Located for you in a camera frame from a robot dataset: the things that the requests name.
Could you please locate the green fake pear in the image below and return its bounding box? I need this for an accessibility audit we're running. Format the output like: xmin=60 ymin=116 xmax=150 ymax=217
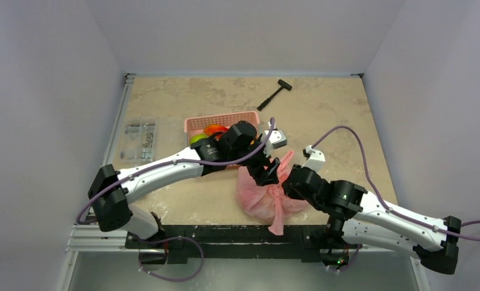
xmin=189 ymin=133 xmax=208 ymax=146

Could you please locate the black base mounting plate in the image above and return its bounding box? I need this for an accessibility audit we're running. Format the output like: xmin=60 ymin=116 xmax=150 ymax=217
xmin=125 ymin=225 xmax=358 ymax=265

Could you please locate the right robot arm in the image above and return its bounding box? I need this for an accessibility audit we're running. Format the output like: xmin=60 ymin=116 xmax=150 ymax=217
xmin=282 ymin=165 xmax=461 ymax=275

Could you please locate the clear plastic screw organizer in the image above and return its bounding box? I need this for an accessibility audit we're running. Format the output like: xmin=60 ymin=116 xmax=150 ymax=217
xmin=119 ymin=116 xmax=158 ymax=165

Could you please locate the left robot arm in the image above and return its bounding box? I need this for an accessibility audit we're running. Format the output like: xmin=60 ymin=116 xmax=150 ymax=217
xmin=88 ymin=119 xmax=287 ymax=248

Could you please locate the pink perforated plastic basket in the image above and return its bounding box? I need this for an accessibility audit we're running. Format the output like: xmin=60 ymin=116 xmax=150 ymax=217
xmin=184 ymin=111 xmax=261 ymax=162

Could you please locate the black hammer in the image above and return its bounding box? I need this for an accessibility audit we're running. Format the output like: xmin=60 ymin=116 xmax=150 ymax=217
xmin=256 ymin=79 xmax=293 ymax=112

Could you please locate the pink plastic bag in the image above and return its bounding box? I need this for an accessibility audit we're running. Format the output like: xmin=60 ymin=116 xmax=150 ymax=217
xmin=235 ymin=150 xmax=309 ymax=236

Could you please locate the aluminium frame rail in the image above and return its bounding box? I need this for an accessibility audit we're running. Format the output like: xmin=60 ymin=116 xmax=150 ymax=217
xmin=55 ymin=73 xmax=137 ymax=290

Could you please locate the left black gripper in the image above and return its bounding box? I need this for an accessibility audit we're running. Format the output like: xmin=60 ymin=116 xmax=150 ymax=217
xmin=230 ymin=136 xmax=279 ymax=185

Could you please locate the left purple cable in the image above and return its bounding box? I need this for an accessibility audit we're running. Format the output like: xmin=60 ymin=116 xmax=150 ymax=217
xmin=76 ymin=117 xmax=276 ymax=283

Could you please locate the red orange fake mango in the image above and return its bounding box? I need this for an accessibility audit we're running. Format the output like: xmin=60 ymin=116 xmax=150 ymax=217
xmin=203 ymin=124 xmax=228 ymax=136

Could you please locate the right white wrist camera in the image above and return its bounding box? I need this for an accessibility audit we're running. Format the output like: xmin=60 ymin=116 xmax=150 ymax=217
xmin=302 ymin=145 xmax=325 ymax=172

